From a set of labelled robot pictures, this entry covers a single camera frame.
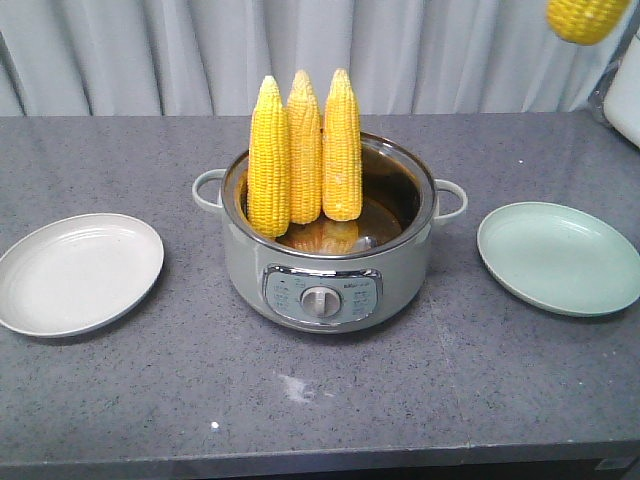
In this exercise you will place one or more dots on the yellow corn cob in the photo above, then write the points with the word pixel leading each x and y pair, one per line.
pixel 306 149
pixel 584 22
pixel 342 157
pixel 268 181

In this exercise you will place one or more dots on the cream white plate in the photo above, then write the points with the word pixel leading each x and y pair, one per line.
pixel 78 274

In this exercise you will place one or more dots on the green electric cooking pot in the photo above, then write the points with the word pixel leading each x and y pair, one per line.
pixel 337 277

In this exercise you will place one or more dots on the grey curtain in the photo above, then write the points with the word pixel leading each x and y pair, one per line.
pixel 183 58

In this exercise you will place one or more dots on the light green plate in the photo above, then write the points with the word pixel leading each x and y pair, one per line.
pixel 559 259

